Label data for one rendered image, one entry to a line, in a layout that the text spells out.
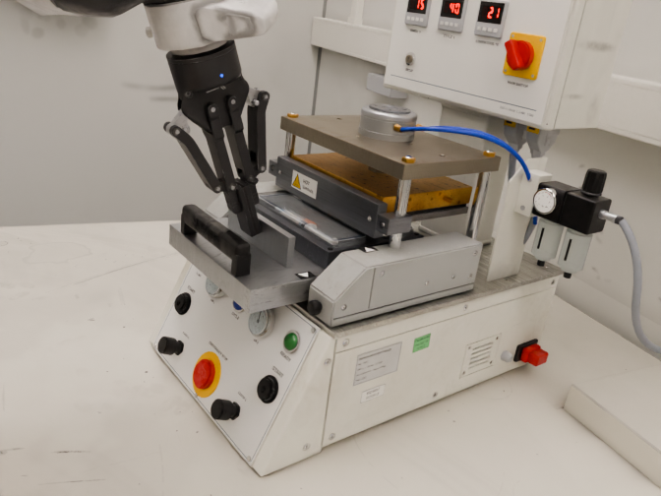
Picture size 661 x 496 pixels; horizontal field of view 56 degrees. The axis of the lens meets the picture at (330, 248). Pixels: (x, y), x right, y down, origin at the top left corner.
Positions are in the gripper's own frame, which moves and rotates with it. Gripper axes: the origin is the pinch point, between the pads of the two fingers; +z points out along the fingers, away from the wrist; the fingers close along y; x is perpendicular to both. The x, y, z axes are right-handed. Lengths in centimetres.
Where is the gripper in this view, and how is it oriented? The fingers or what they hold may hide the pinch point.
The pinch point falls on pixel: (244, 208)
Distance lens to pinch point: 78.2
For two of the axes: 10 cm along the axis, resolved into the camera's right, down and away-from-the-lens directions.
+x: 5.8, 3.7, -7.3
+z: 1.6, 8.2, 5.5
